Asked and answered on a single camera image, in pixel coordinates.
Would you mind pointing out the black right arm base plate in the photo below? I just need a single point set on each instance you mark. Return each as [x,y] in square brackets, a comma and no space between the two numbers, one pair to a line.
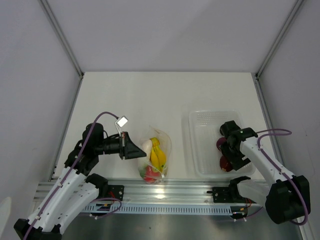
[228,194]

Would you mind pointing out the white toy radish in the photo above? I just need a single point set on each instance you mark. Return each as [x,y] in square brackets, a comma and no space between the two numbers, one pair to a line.
[144,162]

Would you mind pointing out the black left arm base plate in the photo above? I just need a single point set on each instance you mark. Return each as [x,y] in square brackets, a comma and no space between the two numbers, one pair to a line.
[116,191]

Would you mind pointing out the red toy tomato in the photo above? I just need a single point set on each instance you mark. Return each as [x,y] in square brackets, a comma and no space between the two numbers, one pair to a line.
[151,176]

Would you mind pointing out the silver aluminium front rail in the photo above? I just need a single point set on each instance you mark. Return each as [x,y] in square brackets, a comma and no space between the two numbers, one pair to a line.
[168,191]

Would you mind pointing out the clear zip top bag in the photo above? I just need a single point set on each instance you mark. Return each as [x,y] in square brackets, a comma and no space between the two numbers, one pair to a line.
[166,145]

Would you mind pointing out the left aluminium frame post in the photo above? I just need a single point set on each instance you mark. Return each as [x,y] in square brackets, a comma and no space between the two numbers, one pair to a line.
[53,21]

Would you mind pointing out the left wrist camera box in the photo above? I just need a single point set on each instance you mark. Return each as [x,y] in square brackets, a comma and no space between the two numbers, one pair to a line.
[120,122]

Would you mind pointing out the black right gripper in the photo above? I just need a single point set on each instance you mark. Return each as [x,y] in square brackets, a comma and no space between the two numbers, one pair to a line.
[237,162]

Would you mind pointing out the yellow toy banana bunch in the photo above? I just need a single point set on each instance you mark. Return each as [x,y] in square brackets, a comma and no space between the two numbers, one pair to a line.
[157,157]

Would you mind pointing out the white slotted cable duct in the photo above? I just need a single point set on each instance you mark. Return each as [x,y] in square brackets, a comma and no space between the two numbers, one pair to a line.
[169,209]

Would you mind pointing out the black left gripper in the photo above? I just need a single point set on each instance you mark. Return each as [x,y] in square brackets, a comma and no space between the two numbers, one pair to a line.
[128,149]

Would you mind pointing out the white perforated plastic basket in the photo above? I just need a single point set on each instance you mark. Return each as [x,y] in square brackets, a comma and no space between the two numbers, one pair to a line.
[204,126]

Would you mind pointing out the right aluminium frame post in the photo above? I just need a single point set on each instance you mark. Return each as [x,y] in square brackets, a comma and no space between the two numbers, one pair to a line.
[285,27]

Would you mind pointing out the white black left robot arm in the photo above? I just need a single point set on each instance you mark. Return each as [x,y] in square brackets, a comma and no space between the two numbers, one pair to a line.
[77,186]

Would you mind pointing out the dark red toy apple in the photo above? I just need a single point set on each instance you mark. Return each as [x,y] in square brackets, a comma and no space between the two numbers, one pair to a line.
[224,164]

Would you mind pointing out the aluminium frame post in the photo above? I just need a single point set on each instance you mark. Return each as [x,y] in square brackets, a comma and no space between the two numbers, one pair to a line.
[53,21]
[285,27]

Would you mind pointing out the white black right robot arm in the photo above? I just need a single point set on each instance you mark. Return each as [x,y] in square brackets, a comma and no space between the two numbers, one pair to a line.
[287,196]

